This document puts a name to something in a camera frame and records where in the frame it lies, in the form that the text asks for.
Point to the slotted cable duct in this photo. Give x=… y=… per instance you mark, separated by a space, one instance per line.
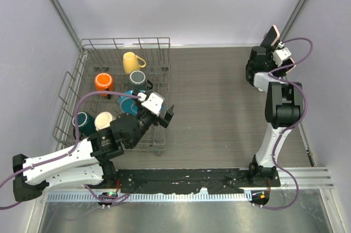
x=202 y=196

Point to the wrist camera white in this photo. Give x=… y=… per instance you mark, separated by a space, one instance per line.
x=152 y=102
x=280 y=54

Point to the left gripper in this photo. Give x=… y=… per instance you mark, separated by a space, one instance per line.
x=164 y=121

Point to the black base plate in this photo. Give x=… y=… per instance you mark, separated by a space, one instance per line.
x=187 y=181

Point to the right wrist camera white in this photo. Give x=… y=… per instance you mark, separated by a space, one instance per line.
x=280 y=54

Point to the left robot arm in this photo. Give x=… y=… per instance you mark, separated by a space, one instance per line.
x=88 y=161

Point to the pink phone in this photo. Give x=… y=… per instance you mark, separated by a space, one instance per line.
x=271 y=38
x=283 y=72

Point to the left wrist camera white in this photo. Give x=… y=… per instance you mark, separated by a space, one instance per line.
x=152 y=102

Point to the cream mug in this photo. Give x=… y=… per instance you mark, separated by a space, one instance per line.
x=103 y=120

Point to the blue plate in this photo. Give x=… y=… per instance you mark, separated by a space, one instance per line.
x=129 y=105

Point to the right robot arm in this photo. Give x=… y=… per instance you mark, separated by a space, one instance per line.
x=284 y=106

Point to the wire dish rack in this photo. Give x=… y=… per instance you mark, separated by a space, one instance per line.
x=100 y=55

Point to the grey mug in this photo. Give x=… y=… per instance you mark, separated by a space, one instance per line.
x=138 y=81

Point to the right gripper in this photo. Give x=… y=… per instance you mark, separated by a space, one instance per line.
x=270 y=56

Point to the yellow mug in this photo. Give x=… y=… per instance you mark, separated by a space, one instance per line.
x=132 y=62

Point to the orange mug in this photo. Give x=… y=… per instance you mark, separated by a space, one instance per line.
x=104 y=82

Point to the dark teal mug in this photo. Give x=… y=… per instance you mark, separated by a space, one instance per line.
x=86 y=124

